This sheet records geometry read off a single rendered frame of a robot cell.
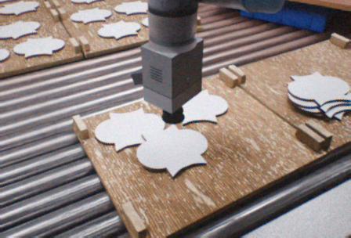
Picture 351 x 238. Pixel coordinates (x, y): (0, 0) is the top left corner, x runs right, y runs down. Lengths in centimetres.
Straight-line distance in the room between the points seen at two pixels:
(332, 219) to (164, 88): 36
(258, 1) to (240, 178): 34
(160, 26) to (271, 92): 46
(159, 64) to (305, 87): 44
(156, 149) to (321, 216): 31
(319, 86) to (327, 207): 32
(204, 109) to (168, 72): 28
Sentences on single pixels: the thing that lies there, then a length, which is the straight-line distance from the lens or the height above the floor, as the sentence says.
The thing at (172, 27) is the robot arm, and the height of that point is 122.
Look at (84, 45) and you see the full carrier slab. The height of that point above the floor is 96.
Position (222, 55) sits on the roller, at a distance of 108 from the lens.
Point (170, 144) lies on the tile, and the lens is 70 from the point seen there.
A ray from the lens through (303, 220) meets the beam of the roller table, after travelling 66.
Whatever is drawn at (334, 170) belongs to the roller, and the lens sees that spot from 76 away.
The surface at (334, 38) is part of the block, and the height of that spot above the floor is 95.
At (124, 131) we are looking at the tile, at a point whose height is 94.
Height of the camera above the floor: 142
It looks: 36 degrees down
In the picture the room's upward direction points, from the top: straight up
